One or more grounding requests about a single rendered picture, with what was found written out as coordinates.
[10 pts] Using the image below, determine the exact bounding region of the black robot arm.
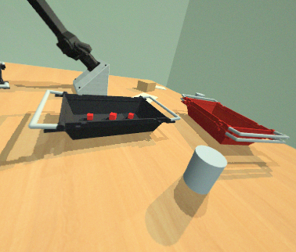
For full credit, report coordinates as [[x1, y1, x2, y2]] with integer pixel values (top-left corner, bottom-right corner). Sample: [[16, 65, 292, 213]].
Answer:
[[27, 0, 100, 72]]

